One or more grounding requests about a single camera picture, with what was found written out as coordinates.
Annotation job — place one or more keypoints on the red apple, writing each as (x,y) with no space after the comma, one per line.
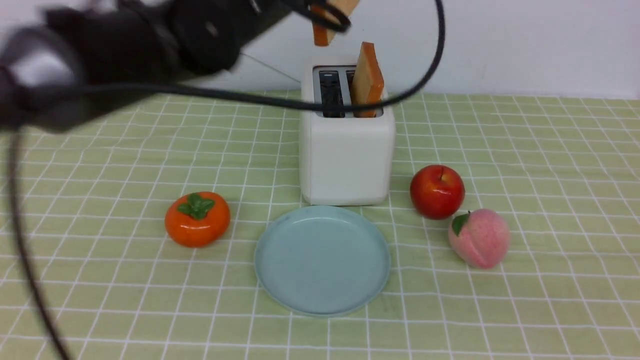
(437,191)

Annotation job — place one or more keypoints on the pink peach with leaf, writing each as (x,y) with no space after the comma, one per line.
(480,237)

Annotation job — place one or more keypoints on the white two-slot toaster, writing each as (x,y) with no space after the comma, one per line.
(346,161)

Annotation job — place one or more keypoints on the light blue round plate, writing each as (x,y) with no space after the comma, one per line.
(322,261)

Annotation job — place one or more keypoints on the green checkered tablecloth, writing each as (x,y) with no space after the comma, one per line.
(563,172)

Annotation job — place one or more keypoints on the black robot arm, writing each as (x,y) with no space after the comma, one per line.
(168,42)

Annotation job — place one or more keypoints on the toast slice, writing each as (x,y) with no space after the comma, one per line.
(367,84)
(324,36)

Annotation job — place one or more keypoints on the orange persimmon with green leaf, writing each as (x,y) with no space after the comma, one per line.
(197,219)

